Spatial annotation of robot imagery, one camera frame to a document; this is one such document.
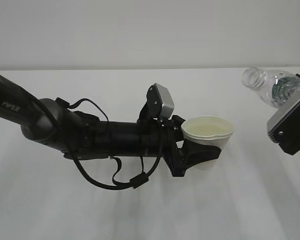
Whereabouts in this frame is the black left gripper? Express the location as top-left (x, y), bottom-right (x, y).
top-left (154, 115), bottom-right (222, 177)

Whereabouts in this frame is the white paper cup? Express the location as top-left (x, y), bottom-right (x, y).
top-left (181, 115), bottom-right (235, 151)

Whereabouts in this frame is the clear green-label water bottle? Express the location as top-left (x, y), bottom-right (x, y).
top-left (241, 67), bottom-right (300, 109)

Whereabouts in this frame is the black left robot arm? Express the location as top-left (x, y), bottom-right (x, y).
top-left (0, 75), bottom-right (221, 177)

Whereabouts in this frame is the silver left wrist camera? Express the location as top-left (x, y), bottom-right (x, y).
top-left (138, 83), bottom-right (175, 120)

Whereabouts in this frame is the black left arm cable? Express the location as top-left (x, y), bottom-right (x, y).
top-left (33, 97), bottom-right (166, 190)

